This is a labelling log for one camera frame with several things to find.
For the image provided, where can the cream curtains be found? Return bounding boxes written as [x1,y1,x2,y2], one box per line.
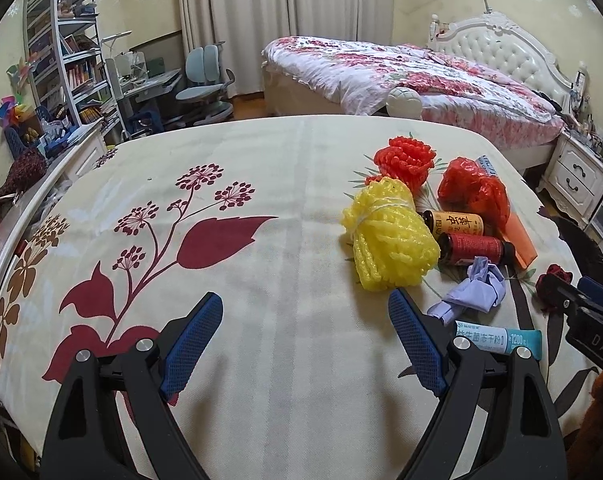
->
[174,0,395,96]

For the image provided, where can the red label brown bottle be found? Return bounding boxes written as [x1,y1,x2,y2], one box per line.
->
[437,232,517,266]

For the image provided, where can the white desk lamp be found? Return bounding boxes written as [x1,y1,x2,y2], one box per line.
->
[98,30,132,61]

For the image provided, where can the beige round stool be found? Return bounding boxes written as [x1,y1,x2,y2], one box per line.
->
[386,87,425,121]

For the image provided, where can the white tufted bed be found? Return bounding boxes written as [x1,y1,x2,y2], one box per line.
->
[260,12,575,171]

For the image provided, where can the colourful pinwheel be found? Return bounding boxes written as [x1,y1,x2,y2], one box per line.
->
[0,92,29,126]

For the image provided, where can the teal sachet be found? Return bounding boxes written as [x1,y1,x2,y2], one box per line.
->
[454,321,543,361]

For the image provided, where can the grey study desk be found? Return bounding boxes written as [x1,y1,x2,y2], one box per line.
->
[114,70,182,136]

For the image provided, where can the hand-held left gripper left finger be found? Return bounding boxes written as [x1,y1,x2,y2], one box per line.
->
[40,291,224,480]

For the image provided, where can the red plastic mesh bag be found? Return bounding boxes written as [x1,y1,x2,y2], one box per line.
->
[437,157,511,236]

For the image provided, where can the orange packet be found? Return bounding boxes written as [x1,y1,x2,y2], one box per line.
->
[499,212,539,268]

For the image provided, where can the purple glove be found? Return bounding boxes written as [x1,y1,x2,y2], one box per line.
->
[426,256,507,321]

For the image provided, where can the red foam fruit net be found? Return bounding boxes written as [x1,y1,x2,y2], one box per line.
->
[373,136,438,196]

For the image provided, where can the white bookshelf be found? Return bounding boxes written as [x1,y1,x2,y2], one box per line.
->
[24,0,119,136]

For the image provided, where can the light blue desk chair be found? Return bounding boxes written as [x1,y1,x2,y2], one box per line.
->
[175,45,237,126]

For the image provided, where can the white wooden rail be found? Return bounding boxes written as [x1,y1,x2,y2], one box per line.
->
[0,125,107,311]

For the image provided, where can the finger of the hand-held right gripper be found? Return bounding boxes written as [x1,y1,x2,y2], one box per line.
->
[551,275,603,315]

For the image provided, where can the yellow label brown bottle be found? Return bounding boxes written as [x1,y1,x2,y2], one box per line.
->
[421,210,483,237]

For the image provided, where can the white nightstand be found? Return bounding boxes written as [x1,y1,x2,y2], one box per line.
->
[536,130,603,226]

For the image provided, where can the dark red knitted item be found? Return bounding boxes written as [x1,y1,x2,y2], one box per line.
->
[0,152,47,201]

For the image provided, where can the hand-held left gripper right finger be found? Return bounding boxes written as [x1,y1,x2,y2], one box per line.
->
[387,288,567,480]

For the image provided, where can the blue plastic basket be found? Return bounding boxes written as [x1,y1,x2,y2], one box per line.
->
[4,125,32,158]

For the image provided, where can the yellow foam fruit net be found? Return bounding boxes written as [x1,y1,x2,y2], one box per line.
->
[341,178,441,292]

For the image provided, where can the pink floral quilt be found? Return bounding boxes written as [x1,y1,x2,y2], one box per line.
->
[260,36,565,153]

